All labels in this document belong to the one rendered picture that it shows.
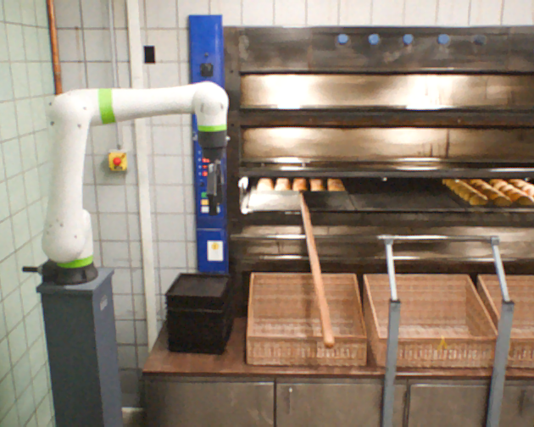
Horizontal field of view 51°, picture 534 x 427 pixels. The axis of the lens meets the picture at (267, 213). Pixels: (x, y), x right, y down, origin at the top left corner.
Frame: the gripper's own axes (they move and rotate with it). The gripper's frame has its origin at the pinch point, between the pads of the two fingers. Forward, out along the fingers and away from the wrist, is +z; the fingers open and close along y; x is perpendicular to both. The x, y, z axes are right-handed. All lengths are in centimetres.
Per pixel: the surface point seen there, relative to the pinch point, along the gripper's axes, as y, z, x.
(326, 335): 39, 27, 36
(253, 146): -98, -2, 4
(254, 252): -95, 54, 3
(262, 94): -99, -27, 9
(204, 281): -75, 62, -20
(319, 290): 7.1, 27.5, 34.4
